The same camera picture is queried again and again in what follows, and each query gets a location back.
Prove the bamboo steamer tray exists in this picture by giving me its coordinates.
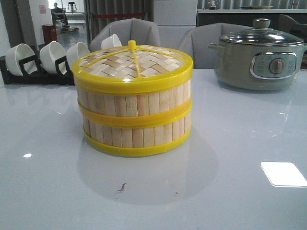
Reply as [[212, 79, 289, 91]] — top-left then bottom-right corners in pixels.
[[83, 112, 191, 157], [77, 80, 192, 128]]

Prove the woven bamboo steamer lid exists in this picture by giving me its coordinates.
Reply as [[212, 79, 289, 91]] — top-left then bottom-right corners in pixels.
[[72, 40, 193, 95]]

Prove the left grey chair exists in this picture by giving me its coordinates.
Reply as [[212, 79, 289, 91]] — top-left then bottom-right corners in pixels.
[[89, 18, 161, 52]]

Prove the grey chair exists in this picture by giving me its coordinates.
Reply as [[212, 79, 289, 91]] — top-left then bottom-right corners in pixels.
[[177, 23, 248, 69], [89, 18, 161, 52]]

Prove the white bowl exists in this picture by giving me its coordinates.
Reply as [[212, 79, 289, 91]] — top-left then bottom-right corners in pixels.
[[101, 34, 122, 49], [40, 41, 66, 74], [66, 42, 90, 69], [5, 43, 35, 76]]

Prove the right grey chair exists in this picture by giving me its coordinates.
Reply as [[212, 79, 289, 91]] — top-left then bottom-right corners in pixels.
[[177, 23, 248, 69]]

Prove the red barrier belt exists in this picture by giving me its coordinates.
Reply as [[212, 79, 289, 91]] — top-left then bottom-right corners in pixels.
[[93, 12, 146, 18]]

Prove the grey-green electric pot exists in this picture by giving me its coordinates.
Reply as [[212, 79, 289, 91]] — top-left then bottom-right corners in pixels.
[[208, 42, 307, 91]]

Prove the black dish rack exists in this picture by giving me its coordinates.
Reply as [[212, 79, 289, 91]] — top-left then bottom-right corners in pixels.
[[0, 55, 74, 85]]

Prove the dark counter cabinet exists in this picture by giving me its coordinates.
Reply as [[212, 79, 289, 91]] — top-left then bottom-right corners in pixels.
[[196, 9, 307, 29]]

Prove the red bin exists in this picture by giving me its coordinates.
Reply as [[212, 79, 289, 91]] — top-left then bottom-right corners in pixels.
[[42, 24, 58, 45]]

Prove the glass pot lid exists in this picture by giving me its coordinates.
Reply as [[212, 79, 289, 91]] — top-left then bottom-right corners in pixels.
[[220, 18, 304, 46]]

